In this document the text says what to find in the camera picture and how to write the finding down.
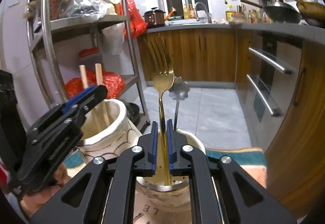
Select built-in steel oven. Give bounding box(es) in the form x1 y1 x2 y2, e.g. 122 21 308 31
236 30 302 151

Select black wok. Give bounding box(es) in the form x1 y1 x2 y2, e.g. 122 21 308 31
240 0 302 24

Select brown frying pan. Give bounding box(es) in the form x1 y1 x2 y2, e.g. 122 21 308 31
294 0 325 29

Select red plastic bag hanging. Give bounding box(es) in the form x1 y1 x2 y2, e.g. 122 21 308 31
127 0 148 39

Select quilted horse print table mat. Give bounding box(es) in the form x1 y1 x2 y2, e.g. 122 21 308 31
32 142 277 223

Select wooden chopstick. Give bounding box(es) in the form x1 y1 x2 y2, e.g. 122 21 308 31
79 65 101 132
94 63 111 128

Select gold metal fork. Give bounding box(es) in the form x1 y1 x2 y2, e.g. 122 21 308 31
143 33 176 186

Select chrome sink faucet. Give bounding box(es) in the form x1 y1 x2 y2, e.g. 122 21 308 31
194 2 212 24

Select red plastic bag lower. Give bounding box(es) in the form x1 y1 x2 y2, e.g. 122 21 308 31
65 70 126 99

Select stainless steel shelf rack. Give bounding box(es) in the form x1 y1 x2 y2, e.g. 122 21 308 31
26 0 150 132

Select clear plastic bag on shelf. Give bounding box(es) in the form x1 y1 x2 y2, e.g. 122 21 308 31
61 0 110 20

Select person's left hand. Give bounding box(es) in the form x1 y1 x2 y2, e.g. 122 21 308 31
19 163 71 220

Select silver flower spoon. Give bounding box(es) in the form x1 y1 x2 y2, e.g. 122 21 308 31
169 76 190 131

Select white plastic bag hanging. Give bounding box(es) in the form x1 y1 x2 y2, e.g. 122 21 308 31
102 23 125 55

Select white floral ceramic utensil holder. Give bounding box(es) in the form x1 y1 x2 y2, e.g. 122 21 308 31
77 99 191 212

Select wooden kitchen cabinets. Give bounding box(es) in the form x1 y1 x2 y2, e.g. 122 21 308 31
139 22 324 223

